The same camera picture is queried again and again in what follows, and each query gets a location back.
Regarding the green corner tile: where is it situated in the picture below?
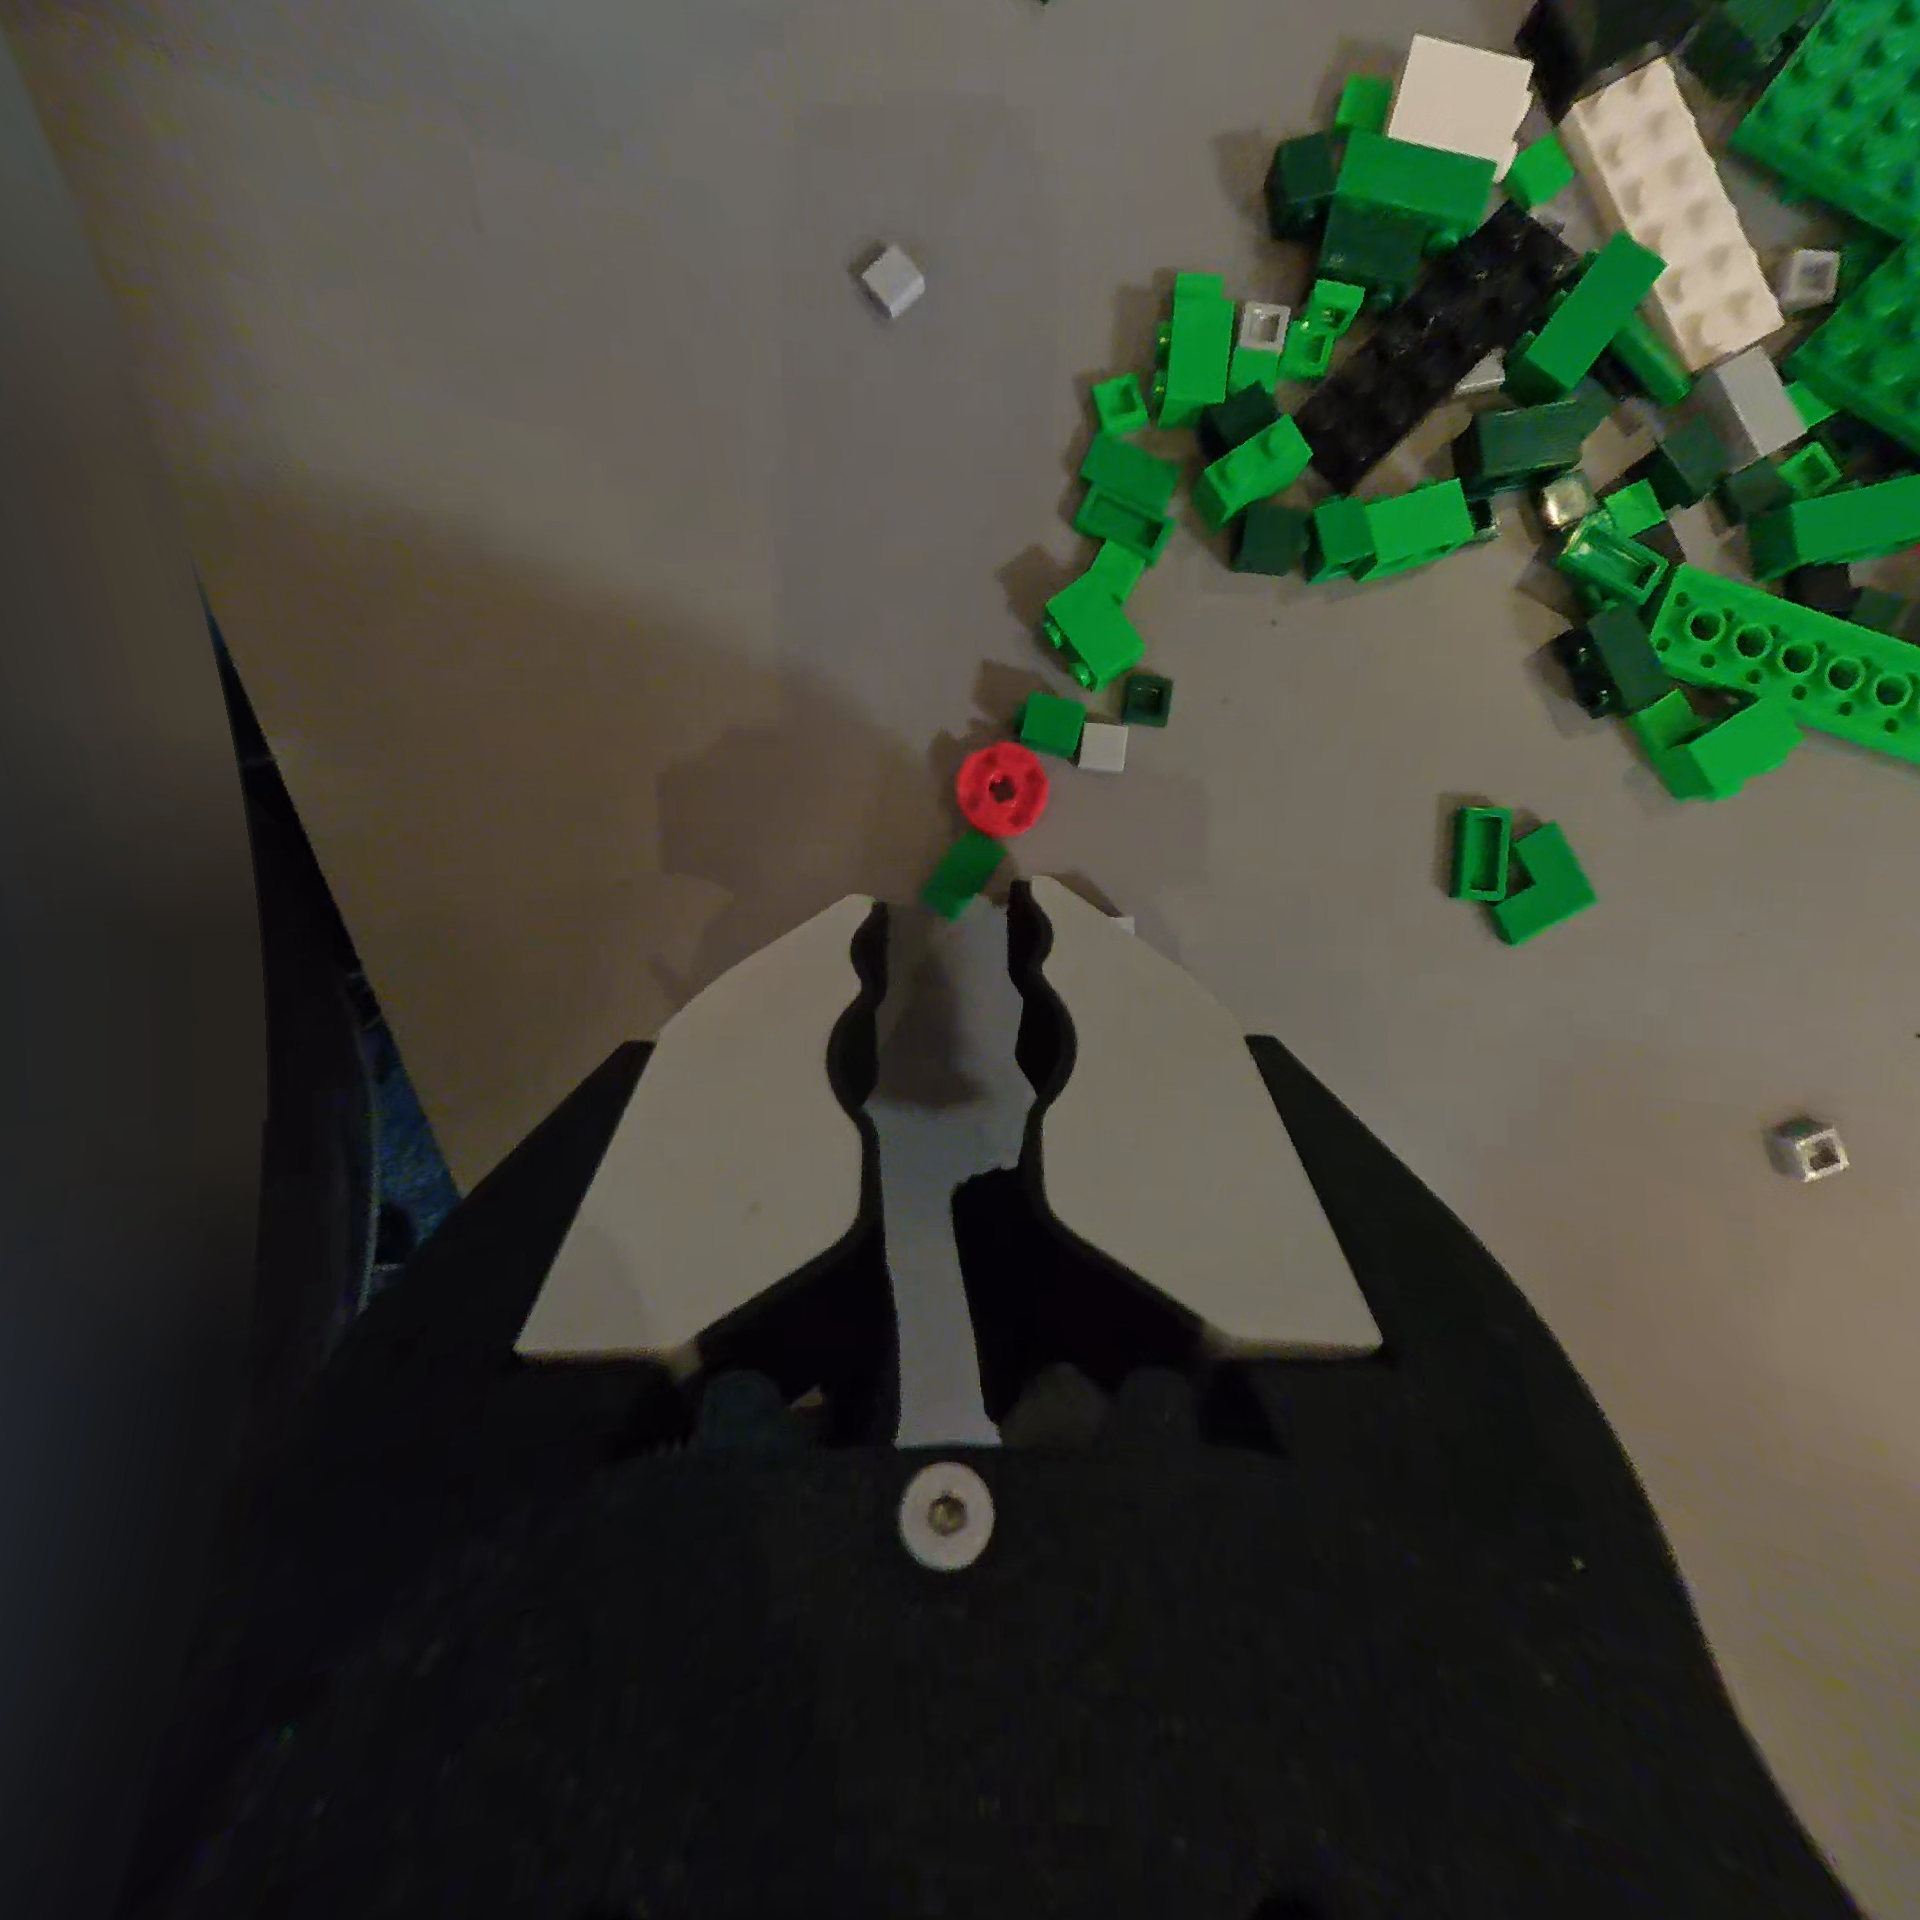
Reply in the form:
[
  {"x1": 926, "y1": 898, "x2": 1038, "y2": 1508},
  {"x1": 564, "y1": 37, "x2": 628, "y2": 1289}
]
[{"x1": 1493, "y1": 824, "x2": 1600, "y2": 946}]

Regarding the pile of toy bricks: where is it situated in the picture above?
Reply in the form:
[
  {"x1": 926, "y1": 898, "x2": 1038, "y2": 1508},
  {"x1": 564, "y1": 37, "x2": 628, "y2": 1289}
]
[{"x1": 1041, "y1": 0, "x2": 1920, "y2": 804}]

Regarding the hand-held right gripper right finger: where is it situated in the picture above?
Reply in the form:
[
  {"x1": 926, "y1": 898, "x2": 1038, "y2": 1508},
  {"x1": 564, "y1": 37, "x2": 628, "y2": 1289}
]
[{"x1": 950, "y1": 878, "x2": 1383, "y2": 1420}]

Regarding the grey desk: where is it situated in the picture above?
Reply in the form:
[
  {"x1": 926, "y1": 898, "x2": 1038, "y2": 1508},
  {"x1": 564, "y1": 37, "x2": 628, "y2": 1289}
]
[{"x1": 0, "y1": 0, "x2": 1920, "y2": 1920}]

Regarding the red round brick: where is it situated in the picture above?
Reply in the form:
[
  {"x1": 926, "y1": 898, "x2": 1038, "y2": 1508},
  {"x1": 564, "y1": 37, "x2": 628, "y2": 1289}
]
[{"x1": 956, "y1": 744, "x2": 1052, "y2": 832}]

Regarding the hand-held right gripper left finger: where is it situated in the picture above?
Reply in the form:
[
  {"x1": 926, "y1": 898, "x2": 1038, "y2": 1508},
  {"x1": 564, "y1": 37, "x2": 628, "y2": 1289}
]
[{"x1": 516, "y1": 896, "x2": 894, "y2": 1427}]

